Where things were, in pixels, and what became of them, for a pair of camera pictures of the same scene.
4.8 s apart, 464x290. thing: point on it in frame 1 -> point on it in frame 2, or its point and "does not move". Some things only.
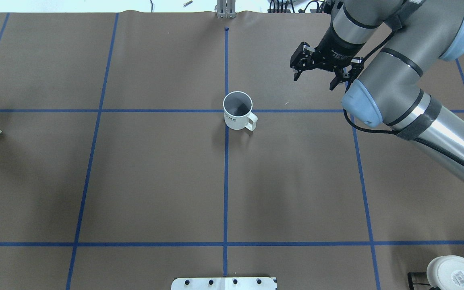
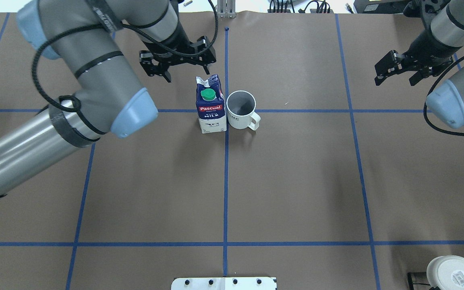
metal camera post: [226, 9] does not move
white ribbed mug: [237, 107] does not move
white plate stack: [452, 272] does not move
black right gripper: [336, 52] -> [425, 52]
